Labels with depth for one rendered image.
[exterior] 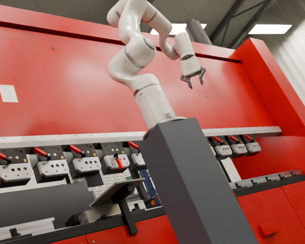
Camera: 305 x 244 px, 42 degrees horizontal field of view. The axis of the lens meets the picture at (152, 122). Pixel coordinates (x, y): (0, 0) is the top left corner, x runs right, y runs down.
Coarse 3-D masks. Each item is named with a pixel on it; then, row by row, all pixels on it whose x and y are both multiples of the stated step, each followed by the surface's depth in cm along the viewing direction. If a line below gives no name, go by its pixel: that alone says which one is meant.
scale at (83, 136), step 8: (224, 128) 309; (232, 128) 316; (240, 128) 323; (248, 128) 331; (256, 128) 339; (264, 128) 348; (272, 128) 356; (24, 136) 197; (32, 136) 199; (40, 136) 202; (48, 136) 205; (56, 136) 208; (64, 136) 211; (72, 136) 215; (80, 136) 218; (88, 136) 221; (96, 136) 225; (104, 136) 229; (112, 136) 233; (120, 136) 236; (128, 136) 241
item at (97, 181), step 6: (84, 174) 209; (90, 174) 211; (96, 174) 214; (84, 180) 209; (90, 180) 209; (96, 180) 212; (102, 180) 214; (90, 186) 207; (96, 186) 210; (102, 186) 213
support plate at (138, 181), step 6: (126, 180) 187; (132, 180) 189; (138, 180) 192; (114, 186) 185; (120, 186) 189; (108, 192) 190; (114, 192) 194; (96, 198) 194; (102, 198) 195; (108, 198) 199; (90, 204) 198; (96, 204) 200
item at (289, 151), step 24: (240, 48) 396; (264, 48) 395; (264, 72) 377; (264, 96) 377; (288, 96) 364; (288, 120) 360; (264, 144) 378; (288, 144) 361; (240, 168) 398; (264, 168) 378; (288, 168) 361
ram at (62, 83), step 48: (0, 48) 219; (48, 48) 242; (96, 48) 270; (0, 96) 201; (48, 96) 220; (96, 96) 244; (192, 96) 308; (240, 96) 354; (0, 144) 186; (48, 144) 202; (96, 144) 224
